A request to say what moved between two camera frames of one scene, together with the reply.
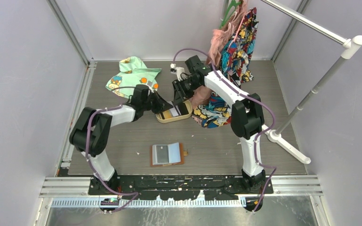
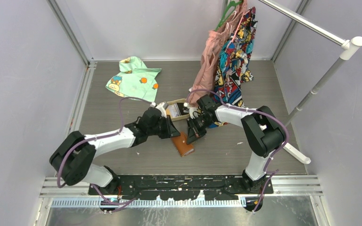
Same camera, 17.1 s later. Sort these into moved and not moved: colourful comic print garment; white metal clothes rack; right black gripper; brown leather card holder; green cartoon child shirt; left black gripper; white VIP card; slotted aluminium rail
Moved: brown leather card holder; right black gripper; left black gripper
Not moved: green cartoon child shirt; slotted aluminium rail; white metal clothes rack; colourful comic print garment; white VIP card
